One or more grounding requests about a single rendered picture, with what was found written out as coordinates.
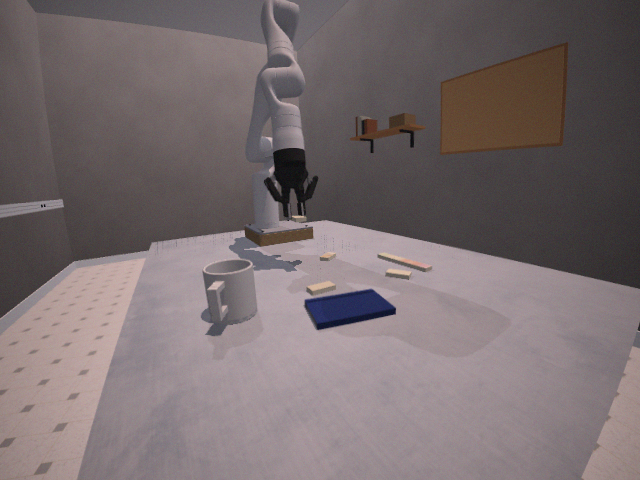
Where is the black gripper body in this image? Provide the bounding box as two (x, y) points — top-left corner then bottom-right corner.
(273, 148), (308, 189)

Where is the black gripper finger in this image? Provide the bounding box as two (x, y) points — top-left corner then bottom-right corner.
(294, 172), (318, 216)
(264, 173), (292, 220)

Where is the grey cup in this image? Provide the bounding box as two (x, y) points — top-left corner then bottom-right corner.
(203, 259), (257, 324)

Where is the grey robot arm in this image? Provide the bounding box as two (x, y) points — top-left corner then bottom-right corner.
(245, 0), (305, 229)

